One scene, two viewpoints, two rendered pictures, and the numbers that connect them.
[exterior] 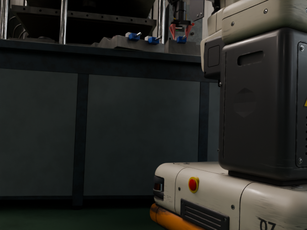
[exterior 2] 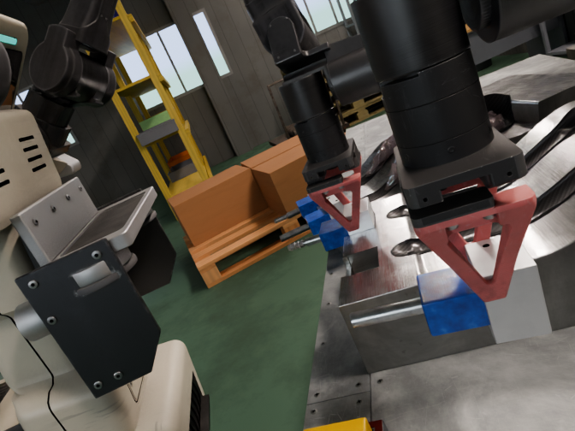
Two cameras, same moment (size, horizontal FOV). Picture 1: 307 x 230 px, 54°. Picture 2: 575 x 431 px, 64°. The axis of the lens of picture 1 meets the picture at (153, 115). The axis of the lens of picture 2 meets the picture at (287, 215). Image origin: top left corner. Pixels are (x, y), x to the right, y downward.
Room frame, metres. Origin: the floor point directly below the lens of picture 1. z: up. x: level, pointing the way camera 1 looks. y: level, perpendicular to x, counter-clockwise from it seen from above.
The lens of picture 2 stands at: (1.82, -0.70, 1.13)
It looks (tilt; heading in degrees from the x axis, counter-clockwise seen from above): 17 degrees down; 118
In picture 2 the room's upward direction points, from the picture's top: 24 degrees counter-clockwise
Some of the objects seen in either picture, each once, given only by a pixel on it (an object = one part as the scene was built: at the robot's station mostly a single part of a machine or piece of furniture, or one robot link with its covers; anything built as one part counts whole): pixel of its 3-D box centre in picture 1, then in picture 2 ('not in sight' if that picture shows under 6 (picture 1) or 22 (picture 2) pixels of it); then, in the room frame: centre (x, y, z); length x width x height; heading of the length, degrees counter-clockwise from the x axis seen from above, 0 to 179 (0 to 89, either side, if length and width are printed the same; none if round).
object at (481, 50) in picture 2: not in sight; (494, 49); (1.97, 4.93, 0.33); 1.23 x 0.65 x 0.66; 30
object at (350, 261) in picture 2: not in sight; (364, 274); (1.64, -0.24, 0.87); 0.05 x 0.05 x 0.04; 11
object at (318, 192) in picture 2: (184, 31); (341, 195); (1.62, -0.15, 0.95); 0.07 x 0.07 x 0.09; 10
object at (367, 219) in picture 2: (182, 39); (329, 234); (1.58, -0.14, 0.89); 0.13 x 0.05 x 0.05; 10
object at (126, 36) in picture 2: not in sight; (156, 109); (-2.02, 4.52, 1.21); 2.66 x 0.71 x 2.43; 120
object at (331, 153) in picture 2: (180, 18); (323, 141); (1.62, -0.13, 1.02); 0.10 x 0.07 x 0.07; 100
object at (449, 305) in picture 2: not in sight; (437, 301); (1.75, -0.40, 0.93); 0.13 x 0.05 x 0.05; 10
